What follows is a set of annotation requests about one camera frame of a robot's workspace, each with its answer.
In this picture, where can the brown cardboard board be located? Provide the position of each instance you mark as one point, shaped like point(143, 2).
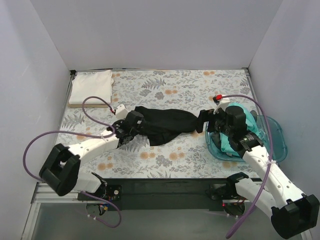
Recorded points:
point(87, 105)

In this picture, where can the folded white t-shirt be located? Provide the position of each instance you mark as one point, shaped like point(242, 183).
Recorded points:
point(88, 84)

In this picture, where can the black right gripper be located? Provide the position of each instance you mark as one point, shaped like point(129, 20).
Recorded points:
point(208, 120)

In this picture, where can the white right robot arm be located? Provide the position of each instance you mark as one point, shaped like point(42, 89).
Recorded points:
point(290, 210)

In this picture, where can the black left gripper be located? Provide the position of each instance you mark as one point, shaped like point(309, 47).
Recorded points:
point(136, 119)

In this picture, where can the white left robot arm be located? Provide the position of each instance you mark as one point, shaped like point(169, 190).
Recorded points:
point(61, 170)

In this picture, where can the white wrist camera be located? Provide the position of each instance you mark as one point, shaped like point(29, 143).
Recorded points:
point(222, 102)
point(121, 112)

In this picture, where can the black t-shirt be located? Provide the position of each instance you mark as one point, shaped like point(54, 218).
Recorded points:
point(162, 126)

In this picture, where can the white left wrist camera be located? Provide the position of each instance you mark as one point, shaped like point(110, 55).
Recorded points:
point(121, 112)

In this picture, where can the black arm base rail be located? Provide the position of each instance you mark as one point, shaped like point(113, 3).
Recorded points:
point(169, 194)

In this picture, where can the teal t-shirt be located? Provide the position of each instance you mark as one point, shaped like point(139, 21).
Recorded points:
point(236, 131)

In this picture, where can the floral patterned table mat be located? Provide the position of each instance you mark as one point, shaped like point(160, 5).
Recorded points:
point(187, 155)

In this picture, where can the teal plastic basket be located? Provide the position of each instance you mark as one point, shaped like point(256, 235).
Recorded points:
point(280, 149)

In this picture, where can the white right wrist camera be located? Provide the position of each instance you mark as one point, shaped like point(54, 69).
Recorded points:
point(222, 102)

